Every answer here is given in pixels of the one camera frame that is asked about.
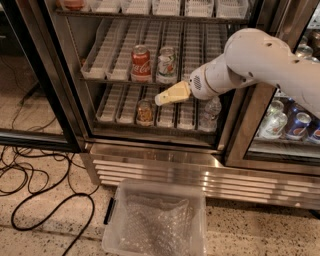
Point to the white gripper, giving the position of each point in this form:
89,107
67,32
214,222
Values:
197,84

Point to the green white 7up can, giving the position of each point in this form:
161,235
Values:
166,66

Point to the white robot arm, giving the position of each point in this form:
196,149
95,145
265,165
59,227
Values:
251,56

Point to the gold brown can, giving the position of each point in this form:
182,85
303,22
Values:
144,113

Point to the red coca-cola can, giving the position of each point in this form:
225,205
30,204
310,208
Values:
141,67

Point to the stainless steel fridge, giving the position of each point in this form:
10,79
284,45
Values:
230,163

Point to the white green can right compartment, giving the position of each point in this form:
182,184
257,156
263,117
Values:
274,121

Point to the blue pepsi can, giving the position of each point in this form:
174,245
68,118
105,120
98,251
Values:
297,125

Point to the silver can top right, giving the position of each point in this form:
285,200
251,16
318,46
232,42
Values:
304,51

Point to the orange item top shelf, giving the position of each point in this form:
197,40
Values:
73,5

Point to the open glass fridge door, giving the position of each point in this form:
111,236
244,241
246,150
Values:
35,109

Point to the clear plastic water bottle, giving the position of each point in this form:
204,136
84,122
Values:
209,115

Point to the clear plastic storage bin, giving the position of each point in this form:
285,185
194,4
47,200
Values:
116,215

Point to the bubble wrap sheet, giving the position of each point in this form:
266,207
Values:
157,227

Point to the middle wire shelf with trays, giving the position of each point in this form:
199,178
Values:
110,56

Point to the wire shelf with trays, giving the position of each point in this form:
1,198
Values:
110,56
121,103
221,9

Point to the bottom wire shelf with trays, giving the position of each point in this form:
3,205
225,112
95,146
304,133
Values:
121,103

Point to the top wire shelf with trays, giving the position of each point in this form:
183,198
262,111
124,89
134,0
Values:
221,9

